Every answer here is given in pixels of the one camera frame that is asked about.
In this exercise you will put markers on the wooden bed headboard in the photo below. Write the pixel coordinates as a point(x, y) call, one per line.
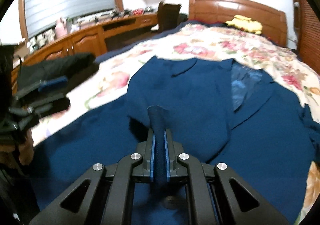
point(225, 7)

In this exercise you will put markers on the wooden desk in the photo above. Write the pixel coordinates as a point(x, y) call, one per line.
point(85, 40)

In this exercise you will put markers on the floral blanket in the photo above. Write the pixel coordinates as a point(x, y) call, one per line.
point(212, 45)

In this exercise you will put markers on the person's dark clothing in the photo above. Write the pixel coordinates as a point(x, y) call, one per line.
point(15, 190)

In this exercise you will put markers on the pile of desk clutter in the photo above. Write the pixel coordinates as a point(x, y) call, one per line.
point(42, 36)

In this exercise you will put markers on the person's left hand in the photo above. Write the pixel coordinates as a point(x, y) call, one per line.
point(25, 150)

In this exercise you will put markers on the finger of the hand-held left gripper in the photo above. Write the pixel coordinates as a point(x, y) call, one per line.
point(53, 82)
point(50, 105)

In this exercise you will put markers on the red basket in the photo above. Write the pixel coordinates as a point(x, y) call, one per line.
point(137, 11)

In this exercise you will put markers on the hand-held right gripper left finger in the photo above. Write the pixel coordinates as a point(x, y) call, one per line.
point(152, 157)

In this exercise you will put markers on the dark blue coat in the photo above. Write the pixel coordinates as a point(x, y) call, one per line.
point(187, 95)

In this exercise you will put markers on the black cloth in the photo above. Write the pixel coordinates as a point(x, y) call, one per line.
point(70, 65)

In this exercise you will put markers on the yellow plush toy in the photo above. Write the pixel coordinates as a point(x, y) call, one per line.
point(245, 24)

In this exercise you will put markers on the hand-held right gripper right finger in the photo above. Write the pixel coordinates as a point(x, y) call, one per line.
point(167, 157)

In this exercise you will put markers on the wooden louvered wardrobe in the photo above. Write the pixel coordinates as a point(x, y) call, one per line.
point(310, 27)

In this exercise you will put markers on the dark wooden chair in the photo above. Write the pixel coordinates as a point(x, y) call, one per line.
point(167, 17)

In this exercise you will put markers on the pink bag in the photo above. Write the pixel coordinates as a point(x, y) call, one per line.
point(60, 27)

